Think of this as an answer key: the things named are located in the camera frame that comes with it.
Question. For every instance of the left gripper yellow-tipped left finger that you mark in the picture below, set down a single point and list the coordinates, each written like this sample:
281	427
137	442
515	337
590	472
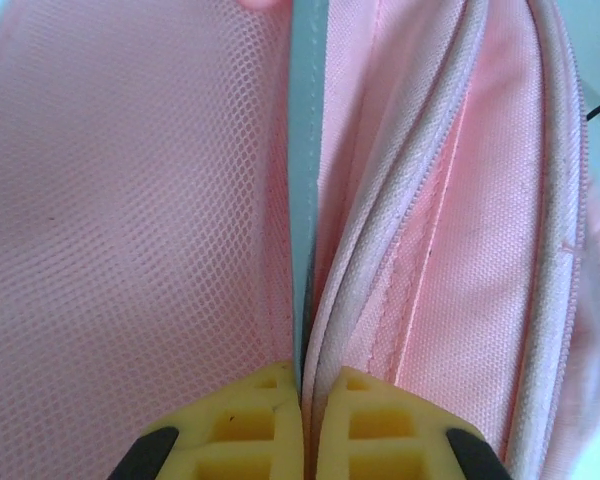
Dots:
240	440

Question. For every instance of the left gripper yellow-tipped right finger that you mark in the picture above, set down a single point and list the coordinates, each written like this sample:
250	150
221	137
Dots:
380	440

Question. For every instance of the pink student backpack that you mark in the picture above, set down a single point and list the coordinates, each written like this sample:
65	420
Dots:
130	200

